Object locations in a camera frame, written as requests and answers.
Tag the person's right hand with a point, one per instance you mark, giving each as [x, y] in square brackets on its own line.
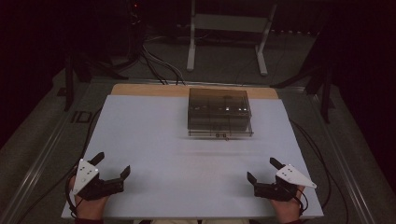
[288, 210]

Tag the person's left hand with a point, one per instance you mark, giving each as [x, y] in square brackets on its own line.
[90, 207]

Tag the white metal stand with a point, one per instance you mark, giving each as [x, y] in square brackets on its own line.
[229, 34]

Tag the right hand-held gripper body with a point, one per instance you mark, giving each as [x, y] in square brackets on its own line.
[281, 185]

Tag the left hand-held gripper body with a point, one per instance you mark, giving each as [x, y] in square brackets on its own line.
[93, 183]

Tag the smoky clear acrylic drawer box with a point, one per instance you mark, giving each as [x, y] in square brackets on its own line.
[219, 112]

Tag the dark equipment rack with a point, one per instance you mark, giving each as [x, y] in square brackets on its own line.
[135, 29]

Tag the black tripod stand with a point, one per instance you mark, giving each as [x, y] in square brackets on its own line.
[314, 84]
[84, 70]

